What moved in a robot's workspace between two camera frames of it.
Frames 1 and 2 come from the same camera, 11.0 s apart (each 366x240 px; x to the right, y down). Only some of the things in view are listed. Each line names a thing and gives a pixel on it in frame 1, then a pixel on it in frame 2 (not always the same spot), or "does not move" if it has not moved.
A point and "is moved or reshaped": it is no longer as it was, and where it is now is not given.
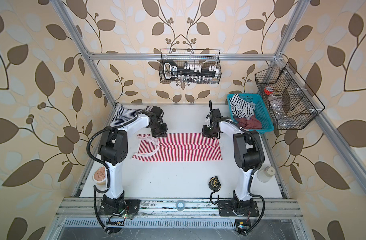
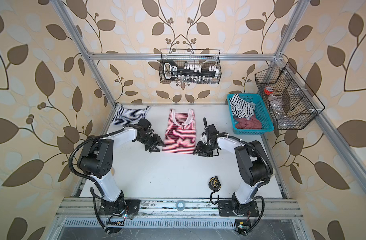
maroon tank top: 254,123 does not move
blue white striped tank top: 124,113 does not move
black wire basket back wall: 190,66 does not move
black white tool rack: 190,74 does not move
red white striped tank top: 178,147 is moved or reshaped
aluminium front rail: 90,208 does not move
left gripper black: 163,131 → 154,135
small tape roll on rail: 180,205 does not move
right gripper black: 205,133 → 200,152
